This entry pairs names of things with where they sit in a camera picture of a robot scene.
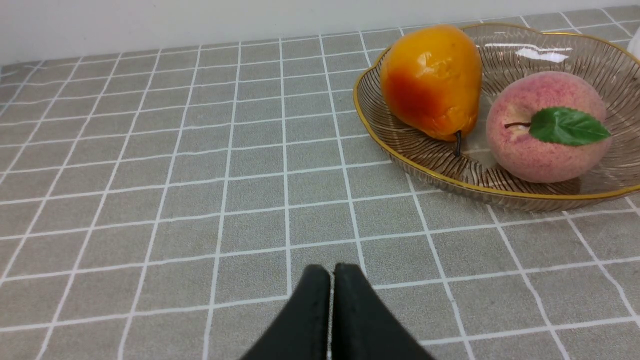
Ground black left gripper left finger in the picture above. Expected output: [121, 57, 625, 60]
[241, 264, 331, 360]

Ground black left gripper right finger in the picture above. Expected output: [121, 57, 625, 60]
[331, 263, 434, 360]

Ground amber glass fruit bowl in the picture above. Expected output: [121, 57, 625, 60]
[353, 22, 640, 212]

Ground grey checked tablecloth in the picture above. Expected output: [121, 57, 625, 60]
[0, 25, 639, 360]

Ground orange pear in bowl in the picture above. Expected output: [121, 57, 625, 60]
[380, 23, 483, 157]

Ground pink peach with leaf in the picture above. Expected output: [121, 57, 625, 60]
[486, 71, 613, 183]

